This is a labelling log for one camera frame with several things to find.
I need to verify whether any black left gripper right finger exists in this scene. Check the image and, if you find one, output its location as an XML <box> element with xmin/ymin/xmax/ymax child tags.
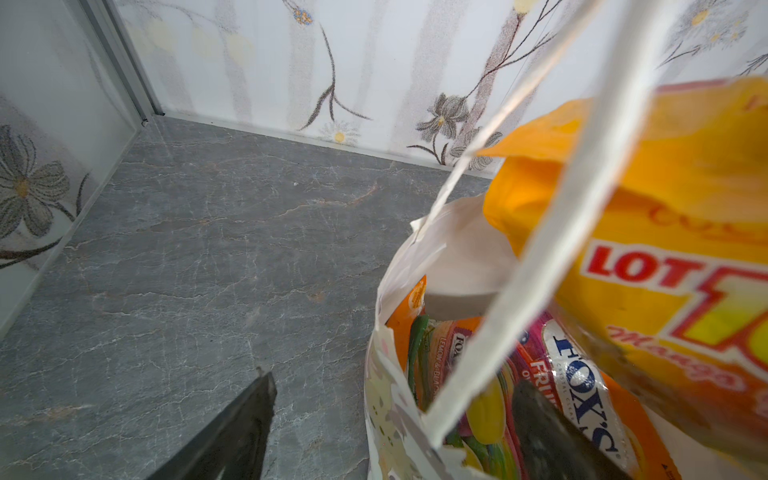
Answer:
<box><xmin>512</xmin><ymin>381</ymin><xmax>629</xmax><ymax>480</ymax></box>

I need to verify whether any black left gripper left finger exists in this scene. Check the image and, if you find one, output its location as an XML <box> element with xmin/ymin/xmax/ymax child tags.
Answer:
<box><xmin>150</xmin><ymin>372</ymin><xmax>277</xmax><ymax>480</ymax></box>

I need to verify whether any green Fox's spring tea packet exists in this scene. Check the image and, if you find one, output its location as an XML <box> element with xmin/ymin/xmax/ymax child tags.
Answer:
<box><xmin>407</xmin><ymin>314</ymin><xmax>429</xmax><ymax>406</ymax></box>

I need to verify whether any cartoon animal paper bag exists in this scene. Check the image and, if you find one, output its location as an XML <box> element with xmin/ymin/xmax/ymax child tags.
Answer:
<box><xmin>364</xmin><ymin>0</ymin><xmax>768</xmax><ymax>480</ymax></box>

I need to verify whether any yellow snack packet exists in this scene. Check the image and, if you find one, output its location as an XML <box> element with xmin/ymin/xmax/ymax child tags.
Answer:
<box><xmin>476</xmin><ymin>76</ymin><xmax>768</xmax><ymax>463</ymax></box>

